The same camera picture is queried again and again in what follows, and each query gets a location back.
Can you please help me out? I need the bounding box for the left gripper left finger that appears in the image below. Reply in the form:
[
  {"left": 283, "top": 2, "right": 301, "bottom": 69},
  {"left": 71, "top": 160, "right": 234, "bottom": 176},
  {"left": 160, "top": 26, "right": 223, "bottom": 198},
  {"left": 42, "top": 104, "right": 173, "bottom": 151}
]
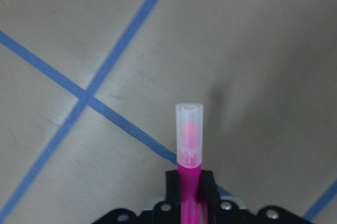
[{"left": 165, "top": 170, "right": 181, "bottom": 205}]

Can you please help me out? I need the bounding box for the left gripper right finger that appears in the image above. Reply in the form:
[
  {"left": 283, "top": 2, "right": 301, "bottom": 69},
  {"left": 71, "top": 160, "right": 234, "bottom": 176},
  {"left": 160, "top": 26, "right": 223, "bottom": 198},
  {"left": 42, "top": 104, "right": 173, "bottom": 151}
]
[{"left": 197, "top": 170, "right": 220, "bottom": 206}]

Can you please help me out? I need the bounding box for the pink pen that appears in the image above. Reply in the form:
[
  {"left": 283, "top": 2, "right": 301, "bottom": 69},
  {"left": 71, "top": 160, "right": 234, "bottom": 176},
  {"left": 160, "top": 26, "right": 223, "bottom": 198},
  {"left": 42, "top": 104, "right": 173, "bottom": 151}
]
[{"left": 176, "top": 103, "right": 203, "bottom": 223}]

